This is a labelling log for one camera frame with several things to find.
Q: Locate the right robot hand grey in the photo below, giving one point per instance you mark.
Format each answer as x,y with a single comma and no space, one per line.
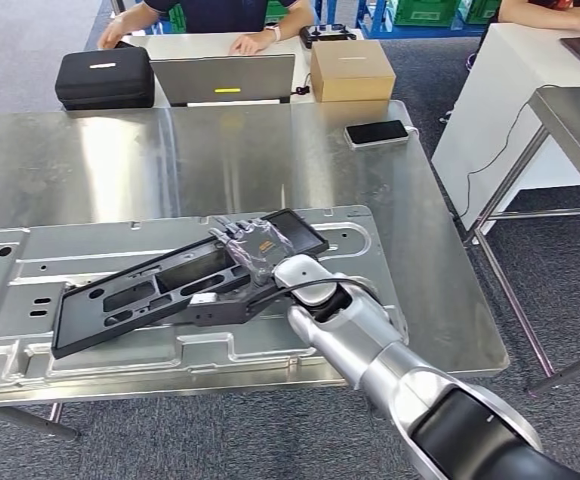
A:
255,248

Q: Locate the black plastic panel part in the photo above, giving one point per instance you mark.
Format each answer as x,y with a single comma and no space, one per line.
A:
80,324

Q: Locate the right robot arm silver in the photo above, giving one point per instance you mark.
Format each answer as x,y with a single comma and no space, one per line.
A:
370,344

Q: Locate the stamped metal sheet part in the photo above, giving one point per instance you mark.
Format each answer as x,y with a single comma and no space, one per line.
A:
120,368

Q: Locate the grey laptop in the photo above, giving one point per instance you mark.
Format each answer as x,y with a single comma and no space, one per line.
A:
220,79

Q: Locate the black phone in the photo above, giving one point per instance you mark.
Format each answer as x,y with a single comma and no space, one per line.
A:
376,132

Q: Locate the brown cardboard box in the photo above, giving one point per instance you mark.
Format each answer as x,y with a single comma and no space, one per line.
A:
353,73

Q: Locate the white wristwatch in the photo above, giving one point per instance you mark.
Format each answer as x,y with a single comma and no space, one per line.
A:
273,32

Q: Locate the white desk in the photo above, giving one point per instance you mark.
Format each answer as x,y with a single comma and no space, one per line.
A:
195,45

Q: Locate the black remote controller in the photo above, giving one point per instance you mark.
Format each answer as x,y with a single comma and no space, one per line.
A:
328,33

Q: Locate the person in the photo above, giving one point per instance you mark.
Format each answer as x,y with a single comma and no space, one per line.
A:
220,13
545,12

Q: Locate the black zip case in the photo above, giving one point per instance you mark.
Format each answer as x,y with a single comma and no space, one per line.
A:
105,76

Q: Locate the blue storage rack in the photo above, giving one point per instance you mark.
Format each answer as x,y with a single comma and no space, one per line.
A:
370,26

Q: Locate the green plastic crate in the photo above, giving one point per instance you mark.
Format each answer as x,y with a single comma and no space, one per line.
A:
422,12

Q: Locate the white cabinet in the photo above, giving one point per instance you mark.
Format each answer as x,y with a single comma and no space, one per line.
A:
500,99

